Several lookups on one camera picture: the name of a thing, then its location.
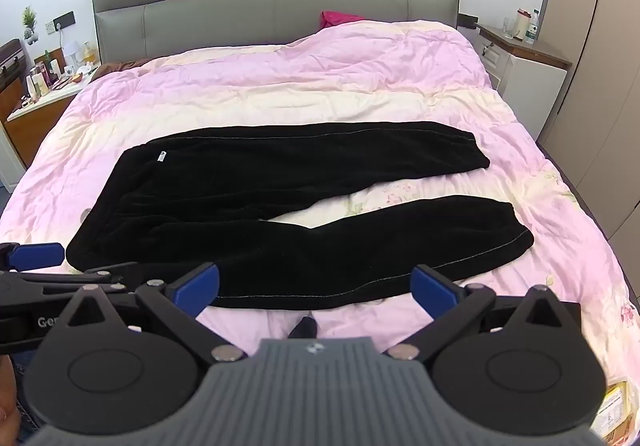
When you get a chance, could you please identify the magenta pillow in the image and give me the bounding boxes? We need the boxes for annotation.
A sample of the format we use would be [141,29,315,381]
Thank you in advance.
[320,10,366,29]

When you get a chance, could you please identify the wooden dresser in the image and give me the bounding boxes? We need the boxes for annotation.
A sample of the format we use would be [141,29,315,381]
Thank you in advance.
[0,70,97,174]

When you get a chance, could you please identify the dark wall socket panel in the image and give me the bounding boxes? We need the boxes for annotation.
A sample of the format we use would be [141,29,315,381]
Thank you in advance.
[45,11,76,36]

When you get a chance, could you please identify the person's left hand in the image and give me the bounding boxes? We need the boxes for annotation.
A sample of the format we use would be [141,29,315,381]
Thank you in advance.
[0,358,22,444]

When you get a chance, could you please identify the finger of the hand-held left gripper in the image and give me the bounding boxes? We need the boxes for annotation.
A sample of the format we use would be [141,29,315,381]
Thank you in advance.
[0,242,67,273]
[0,262,140,299]

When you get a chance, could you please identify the cluster of cosmetic bottles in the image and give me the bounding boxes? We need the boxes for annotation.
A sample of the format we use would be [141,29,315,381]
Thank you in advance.
[19,48,93,109]

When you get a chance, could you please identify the beige wardrobe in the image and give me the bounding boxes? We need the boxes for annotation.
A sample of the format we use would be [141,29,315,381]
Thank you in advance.
[536,0,640,249]

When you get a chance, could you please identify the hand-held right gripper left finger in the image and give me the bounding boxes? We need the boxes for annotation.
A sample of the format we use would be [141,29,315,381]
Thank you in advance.
[47,262,247,361]

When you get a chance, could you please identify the small potted plant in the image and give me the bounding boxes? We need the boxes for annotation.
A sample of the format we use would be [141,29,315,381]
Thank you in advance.
[21,6,39,44]

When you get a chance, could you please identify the yellow box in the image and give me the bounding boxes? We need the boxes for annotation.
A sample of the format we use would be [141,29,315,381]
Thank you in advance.
[592,380,632,445]

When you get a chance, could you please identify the pink and cream quilt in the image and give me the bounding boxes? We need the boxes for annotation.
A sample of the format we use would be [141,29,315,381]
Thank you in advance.
[0,20,640,427]

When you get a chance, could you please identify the dark suitcase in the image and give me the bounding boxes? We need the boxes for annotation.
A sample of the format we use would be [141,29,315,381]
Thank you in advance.
[0,38,27,79]

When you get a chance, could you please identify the person's jeans leg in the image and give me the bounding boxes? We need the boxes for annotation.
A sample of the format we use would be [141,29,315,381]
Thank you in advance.
[12,353,47,433]

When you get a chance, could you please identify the brown cloth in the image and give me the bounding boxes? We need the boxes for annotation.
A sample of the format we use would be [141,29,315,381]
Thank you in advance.
[95,58,152,77]

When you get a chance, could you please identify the white nightstand with brown top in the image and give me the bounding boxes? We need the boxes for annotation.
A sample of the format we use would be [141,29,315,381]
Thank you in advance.
[472,22,574,141]

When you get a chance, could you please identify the grey upholstered headboard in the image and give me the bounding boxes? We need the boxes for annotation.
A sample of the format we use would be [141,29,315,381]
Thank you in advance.
[90,0,640,307]

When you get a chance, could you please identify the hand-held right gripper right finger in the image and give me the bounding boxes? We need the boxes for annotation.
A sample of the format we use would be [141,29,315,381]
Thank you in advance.
[387,265,581,361]

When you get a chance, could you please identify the white table lamp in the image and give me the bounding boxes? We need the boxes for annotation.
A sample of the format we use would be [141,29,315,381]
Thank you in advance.
[62,40,84,72]

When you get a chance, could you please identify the small dark object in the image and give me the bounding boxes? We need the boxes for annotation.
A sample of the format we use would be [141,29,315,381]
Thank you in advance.
[287,315,319,341]

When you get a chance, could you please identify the black pants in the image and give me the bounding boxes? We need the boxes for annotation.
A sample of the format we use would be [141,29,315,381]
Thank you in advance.
[65,121,535,311]

